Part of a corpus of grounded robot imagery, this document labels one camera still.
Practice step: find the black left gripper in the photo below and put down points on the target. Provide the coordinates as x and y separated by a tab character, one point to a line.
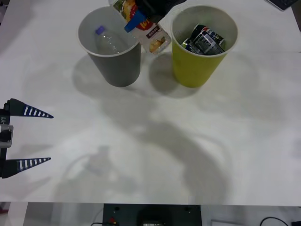
5	116

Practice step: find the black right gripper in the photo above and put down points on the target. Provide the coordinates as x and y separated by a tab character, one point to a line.
152	7

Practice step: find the clear bottle with fruit label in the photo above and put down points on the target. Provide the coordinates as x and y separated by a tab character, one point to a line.
152	37

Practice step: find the clear bottle with purple cap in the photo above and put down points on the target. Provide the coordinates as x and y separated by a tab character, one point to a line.
108	42

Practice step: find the grey plastic bin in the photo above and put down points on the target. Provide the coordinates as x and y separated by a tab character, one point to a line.
117	68

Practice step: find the black drink can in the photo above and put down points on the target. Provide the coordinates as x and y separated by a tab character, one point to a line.
207	38

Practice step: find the yellow-green plastic bin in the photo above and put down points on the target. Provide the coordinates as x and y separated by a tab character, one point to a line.
195	68

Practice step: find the black robot torso base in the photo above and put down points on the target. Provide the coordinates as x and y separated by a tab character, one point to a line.
127	214

